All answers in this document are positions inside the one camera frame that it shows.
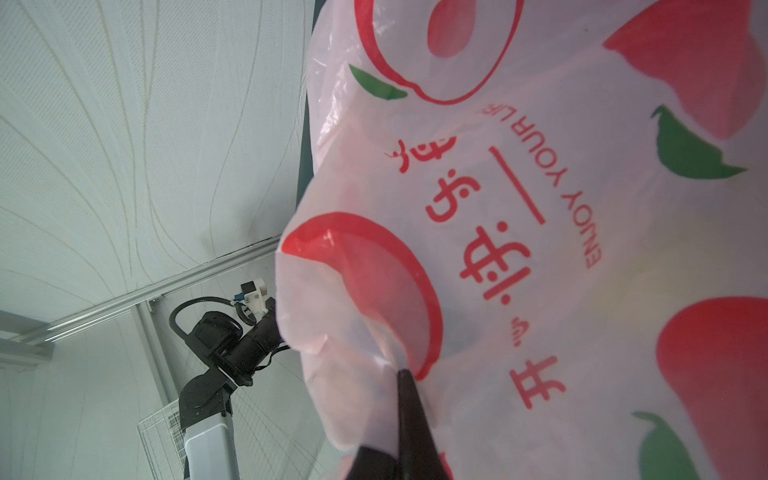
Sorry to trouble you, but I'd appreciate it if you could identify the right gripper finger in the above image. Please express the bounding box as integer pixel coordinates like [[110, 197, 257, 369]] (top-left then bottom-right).
[[346, 369, 450, 480]]

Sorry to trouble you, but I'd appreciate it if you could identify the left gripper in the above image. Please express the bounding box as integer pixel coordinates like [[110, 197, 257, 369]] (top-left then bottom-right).
[[225, 298, 288, 384]]

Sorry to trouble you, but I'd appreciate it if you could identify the pink plastic bag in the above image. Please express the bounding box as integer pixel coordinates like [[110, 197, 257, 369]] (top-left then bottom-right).
[[276, 1, 767, 479]]

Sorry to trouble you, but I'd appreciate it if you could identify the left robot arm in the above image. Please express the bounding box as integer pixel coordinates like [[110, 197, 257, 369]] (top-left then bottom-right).
[[169, 296, 289, 479]]

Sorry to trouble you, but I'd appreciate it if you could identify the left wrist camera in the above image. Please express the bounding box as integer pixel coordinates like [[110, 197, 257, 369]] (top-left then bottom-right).
[[234, 278, 268, 326]]

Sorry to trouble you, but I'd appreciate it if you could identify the white wire basket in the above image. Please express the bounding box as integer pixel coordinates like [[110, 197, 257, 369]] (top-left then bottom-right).
[[137, 400, 188, 480]]

